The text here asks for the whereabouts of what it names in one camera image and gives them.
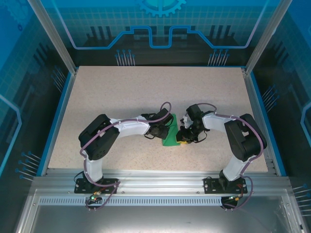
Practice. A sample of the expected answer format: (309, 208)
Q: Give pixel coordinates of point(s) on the green paper sheet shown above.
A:
(171, 139)

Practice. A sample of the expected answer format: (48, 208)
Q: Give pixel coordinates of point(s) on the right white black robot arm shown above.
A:
(213, 123)

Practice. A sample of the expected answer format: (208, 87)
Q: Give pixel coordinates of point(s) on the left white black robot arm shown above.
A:
(132, 127)

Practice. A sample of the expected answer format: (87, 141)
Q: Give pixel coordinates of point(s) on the steel sheet tray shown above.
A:
(155, 218)

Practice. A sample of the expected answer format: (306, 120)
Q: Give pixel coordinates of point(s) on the blue table edge strip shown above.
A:
(57, 121)
(259, 97)

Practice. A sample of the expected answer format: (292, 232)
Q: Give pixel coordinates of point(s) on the aluminium frame rail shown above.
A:
(158, 182)

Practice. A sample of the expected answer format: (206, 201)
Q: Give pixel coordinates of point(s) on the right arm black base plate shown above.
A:
(211, 185)

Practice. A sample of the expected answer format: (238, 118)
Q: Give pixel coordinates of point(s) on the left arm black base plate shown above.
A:
(81, 186)

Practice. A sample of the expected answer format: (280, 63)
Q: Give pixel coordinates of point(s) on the aluminium corner post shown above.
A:
(54, 36)
(266, 36)

